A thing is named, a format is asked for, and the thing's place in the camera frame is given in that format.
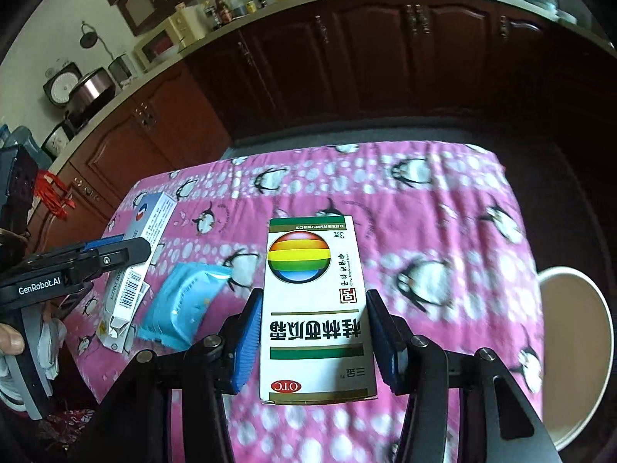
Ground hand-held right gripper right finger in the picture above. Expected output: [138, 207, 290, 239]
[365, 289, 563, 463]

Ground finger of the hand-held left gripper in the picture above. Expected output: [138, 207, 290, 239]
[62, 237, 153, 284]
[78, 233, 127, 254]

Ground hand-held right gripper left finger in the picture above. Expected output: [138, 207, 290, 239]
[72, 288, 264, 463]

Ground blue white medicine box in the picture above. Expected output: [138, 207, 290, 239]
[96, 191, 177, 354]

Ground white rainbow ball medicine box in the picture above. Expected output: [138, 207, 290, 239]
[259, 215, 379, 405]

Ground white round bucket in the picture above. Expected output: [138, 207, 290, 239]
[535, 265, 615, 451]

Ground person's left hand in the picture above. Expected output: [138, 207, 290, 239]
[0, 324, 25, 357]

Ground red plastic bag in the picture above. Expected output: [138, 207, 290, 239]
[36, 170, 75, 220]

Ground light blue snack packet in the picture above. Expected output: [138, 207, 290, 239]
[136, 262, 233, 349]

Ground black dotted box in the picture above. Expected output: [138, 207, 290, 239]
[0, 147, 40, 232]

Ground white patterned jar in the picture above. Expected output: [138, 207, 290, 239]
[41, 123, 73, 157]

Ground pink penguin blanket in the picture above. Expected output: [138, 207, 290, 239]
[65, 140, 546, 463]

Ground blue water bottle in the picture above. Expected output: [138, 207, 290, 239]
[0, 124, 51, 165]

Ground silver rice cooker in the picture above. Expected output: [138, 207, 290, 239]
[67, 68, 119, 123]

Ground round dial kitchen scale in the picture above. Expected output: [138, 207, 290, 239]
[43, 62, 85, 107]

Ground cream microwave oven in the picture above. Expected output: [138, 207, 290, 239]
[132, 24, 194, 69]

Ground yellow box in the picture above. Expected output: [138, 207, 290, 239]
[168, 4, 210, 44]

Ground dark wooden kitchen cabinets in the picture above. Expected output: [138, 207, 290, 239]
[26, 0, 617, 261]

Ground row of condiment bottles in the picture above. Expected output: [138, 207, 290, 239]
[201, 0, 290, 30]

